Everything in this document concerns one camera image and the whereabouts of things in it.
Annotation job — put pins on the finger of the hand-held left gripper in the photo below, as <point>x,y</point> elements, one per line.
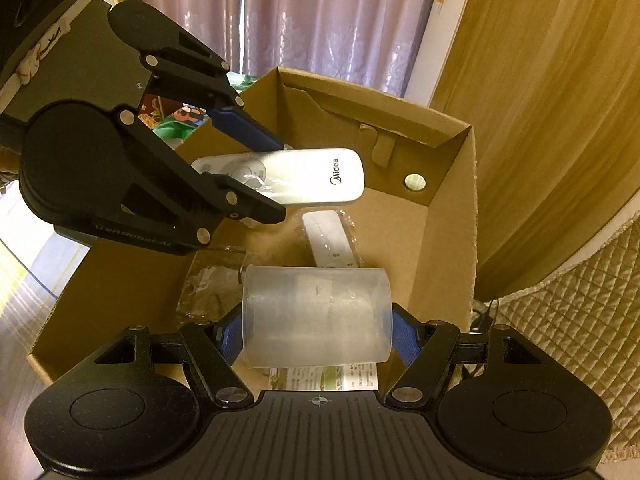
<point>250,127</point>
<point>255,210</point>

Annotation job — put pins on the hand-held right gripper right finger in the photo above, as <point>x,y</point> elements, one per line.
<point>405,340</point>

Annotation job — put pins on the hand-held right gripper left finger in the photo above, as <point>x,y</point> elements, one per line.
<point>230,335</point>

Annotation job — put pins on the clear plastic wrapper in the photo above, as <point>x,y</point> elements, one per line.
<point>210,285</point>

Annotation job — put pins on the small white remote control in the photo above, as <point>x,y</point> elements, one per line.
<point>310,175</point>

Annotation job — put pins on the long white remote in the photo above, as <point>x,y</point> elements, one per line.
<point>330,240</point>

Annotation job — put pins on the clear plastic cup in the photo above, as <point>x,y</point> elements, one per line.
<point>315,315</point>

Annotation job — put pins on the white ointment box green print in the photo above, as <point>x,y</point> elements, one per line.
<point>325,377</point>

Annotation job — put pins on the brown cardboard box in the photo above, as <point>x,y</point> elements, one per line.
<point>440,230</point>

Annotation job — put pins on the green snack bag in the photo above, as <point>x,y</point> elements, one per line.
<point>170,130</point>

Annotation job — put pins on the pink curtain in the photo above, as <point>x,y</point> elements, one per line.
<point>325,20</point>

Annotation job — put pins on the beige quilted cushion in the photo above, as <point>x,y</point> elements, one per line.
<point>575,300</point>

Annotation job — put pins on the white wardrobe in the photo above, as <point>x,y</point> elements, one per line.
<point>445,45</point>

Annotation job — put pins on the wooden door panel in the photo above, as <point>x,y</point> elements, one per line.
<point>550,110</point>

